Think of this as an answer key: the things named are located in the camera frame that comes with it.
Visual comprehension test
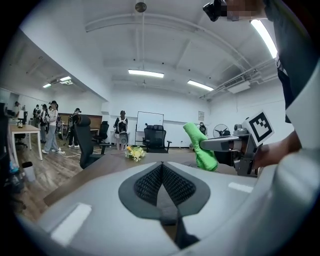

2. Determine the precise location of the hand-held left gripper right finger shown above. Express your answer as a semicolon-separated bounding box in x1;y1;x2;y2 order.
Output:
162;161;276;256

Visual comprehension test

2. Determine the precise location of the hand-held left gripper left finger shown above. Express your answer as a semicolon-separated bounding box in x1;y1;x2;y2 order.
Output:
37;161;181;256

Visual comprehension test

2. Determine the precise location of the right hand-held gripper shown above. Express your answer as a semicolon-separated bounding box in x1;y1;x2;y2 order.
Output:
199;109;275;177

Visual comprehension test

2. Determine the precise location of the green cloth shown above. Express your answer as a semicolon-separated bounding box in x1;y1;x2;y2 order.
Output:
182;121;219;172

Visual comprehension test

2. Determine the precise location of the person's right forearm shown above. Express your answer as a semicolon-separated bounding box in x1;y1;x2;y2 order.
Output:
254;129;304;171

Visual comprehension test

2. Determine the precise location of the black standing fan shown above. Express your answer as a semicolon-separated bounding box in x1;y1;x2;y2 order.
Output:
212;123;231;138

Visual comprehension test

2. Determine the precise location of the ceiling air conditioner unit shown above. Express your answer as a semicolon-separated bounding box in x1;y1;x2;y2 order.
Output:
223;75;252;94

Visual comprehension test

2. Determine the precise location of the ceiling light panel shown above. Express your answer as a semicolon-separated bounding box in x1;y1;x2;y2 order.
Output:
187;79;215;92
127;69;165;79
250;19;279;59

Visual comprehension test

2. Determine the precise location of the black mesh office chair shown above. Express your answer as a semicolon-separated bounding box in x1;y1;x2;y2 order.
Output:
142;124;173;154

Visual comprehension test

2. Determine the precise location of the yellow flower bouquet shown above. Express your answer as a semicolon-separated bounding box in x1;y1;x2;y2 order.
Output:
124;145;147;163

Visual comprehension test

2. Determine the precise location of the tall black office chair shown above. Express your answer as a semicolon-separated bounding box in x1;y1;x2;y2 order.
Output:
74;114;112;170

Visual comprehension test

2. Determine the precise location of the whiteboard on stand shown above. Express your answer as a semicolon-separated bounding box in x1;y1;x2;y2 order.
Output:
135;111;165;147

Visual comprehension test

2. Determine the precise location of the white waste bin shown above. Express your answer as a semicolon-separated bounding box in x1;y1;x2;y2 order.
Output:
22;161;37;183

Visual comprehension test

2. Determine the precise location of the white-legged wooden table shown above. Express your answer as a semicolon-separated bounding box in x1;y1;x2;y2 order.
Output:
8;124;44;161

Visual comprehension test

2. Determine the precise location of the person's torso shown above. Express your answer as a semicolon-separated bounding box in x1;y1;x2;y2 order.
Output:
263;0;320;124

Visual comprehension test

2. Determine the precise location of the round ceiling fixture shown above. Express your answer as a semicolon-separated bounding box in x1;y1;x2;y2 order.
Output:
134;1;148;13

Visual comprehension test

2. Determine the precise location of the black head-worn camera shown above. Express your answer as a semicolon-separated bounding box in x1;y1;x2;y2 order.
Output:
202;0;229;22

